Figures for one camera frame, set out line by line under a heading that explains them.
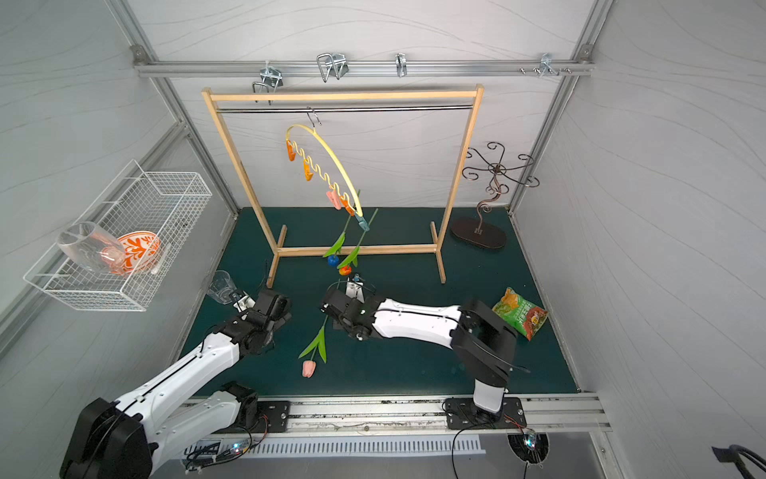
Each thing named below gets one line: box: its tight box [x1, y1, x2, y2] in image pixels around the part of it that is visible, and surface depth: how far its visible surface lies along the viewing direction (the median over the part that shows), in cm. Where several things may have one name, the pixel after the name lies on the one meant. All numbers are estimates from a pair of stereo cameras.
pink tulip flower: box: [298, 313, 330, 379], surface depth 86 cm
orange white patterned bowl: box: [117, 230, 163, 277], surface depth 67 cm
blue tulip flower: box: [323, 214, 353, 268], surface depth 91 cm
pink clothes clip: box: [326, 189, 342, 211], surface depth 80 cm
